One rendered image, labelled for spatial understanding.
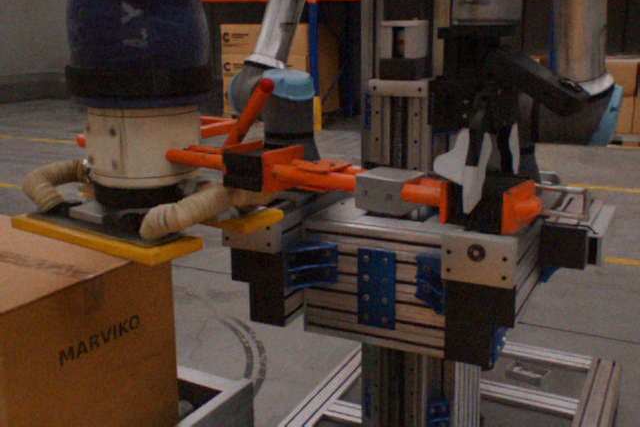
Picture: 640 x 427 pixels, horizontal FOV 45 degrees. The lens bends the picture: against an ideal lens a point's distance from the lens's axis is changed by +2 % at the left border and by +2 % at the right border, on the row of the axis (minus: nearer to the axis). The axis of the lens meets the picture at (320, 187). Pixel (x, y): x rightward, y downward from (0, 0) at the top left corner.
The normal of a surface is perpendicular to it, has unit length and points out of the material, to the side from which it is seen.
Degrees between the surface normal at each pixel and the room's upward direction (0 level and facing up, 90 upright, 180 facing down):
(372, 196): 90
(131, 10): 74
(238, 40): 91
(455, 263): 90
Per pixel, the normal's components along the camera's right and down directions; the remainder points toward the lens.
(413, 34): -0.44, 0.21
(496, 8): 0.07, 0.22
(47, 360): 0.86, 0.11
